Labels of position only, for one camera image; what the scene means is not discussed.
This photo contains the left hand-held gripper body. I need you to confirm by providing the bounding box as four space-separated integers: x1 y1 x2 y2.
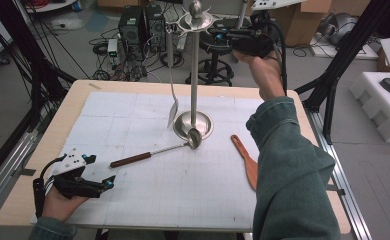
51 148 105 201

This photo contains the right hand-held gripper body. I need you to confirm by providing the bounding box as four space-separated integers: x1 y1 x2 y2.
229 0 307 58

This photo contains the steel ladle with wooden handle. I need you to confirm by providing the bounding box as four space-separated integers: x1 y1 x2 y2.
109 128 203 169

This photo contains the steel utensil stand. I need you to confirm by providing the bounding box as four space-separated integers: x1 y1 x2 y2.
172 0 217 141

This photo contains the steel spatula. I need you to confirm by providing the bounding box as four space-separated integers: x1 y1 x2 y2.
164 25 181 130

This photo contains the wooden rice paddle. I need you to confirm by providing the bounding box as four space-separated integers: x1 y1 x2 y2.
230 134 259 192

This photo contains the person's right hand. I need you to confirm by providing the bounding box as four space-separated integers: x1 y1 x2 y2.
232 49 287 102

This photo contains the person's left hand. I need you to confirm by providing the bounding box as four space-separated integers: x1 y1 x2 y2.
41 188 90 223

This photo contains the white metal stand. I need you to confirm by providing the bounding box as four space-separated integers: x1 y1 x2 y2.
234 0 250 29

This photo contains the black round stool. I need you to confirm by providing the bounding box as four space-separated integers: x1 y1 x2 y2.
185 31 238 87

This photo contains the white grid mat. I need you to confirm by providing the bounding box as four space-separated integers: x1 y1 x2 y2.
29 91 266 234

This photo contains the grey tape strip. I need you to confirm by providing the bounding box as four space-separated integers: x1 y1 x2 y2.
11 168 37 178
327 184 346 196

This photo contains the cardboard box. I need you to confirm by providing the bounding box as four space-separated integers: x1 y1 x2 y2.
276 0 332 47

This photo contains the black computer tower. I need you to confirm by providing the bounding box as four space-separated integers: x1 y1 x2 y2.
144 4 167 53
118 6 145 46

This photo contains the grey round device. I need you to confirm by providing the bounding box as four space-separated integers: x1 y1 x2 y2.
319 12 359 46

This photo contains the grey box with green light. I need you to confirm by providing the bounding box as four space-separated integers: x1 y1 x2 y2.
107 38 119 66

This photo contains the white foam block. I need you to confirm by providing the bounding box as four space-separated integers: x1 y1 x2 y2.
349 71 390 144

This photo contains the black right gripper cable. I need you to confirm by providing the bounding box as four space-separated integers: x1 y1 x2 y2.
268 19 288 95

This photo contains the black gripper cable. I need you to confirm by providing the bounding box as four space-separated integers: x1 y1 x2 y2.
268 19 288 95
32 154 67 220

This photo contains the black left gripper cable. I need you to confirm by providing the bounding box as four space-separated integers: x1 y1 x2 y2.
32 154 67 220

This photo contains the aluminium rail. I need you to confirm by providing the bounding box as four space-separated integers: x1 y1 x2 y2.
305 109 373 240
0 131 41 218

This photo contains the black cable coil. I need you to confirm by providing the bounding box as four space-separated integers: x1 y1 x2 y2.
159 51 185 69

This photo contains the black metal frame with cables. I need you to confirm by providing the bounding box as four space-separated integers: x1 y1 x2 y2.
0 0 79 188

